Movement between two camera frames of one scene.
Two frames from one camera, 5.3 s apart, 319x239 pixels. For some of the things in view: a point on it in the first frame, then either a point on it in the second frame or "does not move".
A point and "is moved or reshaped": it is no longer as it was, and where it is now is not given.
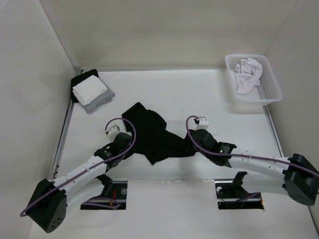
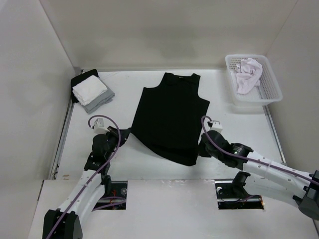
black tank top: x=152 y=141 is moved or reshaped
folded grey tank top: x=105 y=97 does not move
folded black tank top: x=77 y=79 does not move
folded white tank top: x=89 y=89 does not move
